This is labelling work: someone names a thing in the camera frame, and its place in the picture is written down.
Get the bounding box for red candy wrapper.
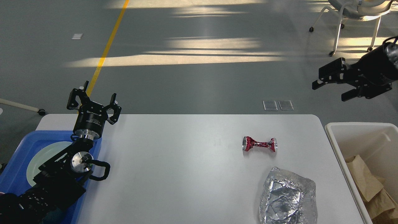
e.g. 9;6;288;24
242;136;278;152

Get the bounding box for white plastic bin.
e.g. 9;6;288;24
325;122;398;224

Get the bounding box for white chair at left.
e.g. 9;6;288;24
0;98;46;116

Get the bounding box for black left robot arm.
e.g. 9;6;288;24
1;81;121;224

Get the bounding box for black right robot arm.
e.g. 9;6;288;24
312;36;398;102

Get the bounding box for dark green mug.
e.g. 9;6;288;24
40;208;67;224

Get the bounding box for white chair on casters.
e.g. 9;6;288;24
308;0;393;57

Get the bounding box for metal floor socket plates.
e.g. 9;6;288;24
263;100;294;111

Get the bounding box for pale green plate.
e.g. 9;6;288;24
26;141;71;187

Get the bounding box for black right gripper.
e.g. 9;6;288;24
312;42;397;102

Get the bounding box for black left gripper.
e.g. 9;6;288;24
67;80;121;139

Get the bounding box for brown paper bag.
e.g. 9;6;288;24
345;155;384;202
363;189;398;224

